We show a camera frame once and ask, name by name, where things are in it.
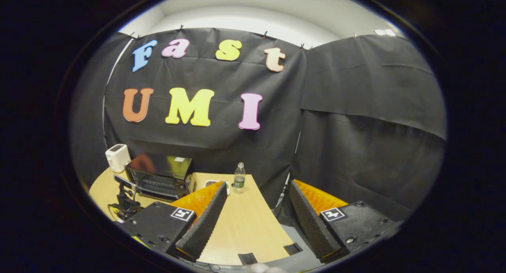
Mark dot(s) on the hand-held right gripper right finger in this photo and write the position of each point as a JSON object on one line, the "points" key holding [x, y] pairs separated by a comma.
{"points": [[312, 225]]}

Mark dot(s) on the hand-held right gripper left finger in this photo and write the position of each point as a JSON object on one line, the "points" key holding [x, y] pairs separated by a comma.
{"points": [[203, 225]]}

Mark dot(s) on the black electric oven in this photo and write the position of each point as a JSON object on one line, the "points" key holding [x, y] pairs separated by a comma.
{"points": [[162, 166]]}

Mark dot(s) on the black table clamp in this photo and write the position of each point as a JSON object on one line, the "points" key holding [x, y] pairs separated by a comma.
{"points": [[293, 249], [247, 258]]}

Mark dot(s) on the small white plate with greens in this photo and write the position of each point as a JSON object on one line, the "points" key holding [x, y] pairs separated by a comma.
{"points": [[209, 183]]}

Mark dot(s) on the white toaster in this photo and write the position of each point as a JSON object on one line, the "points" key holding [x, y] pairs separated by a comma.
{"points": [[117, 158]]}

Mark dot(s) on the clear water bottle green label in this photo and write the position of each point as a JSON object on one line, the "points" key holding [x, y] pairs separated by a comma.
{"points": [[239, 180]]}

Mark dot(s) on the black backdrop cloth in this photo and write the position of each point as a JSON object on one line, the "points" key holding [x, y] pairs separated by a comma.
{"points": [[336, 107]]}

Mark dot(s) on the small ceiling light panel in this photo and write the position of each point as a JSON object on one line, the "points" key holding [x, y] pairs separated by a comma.
{"points": [[385, 32]]}

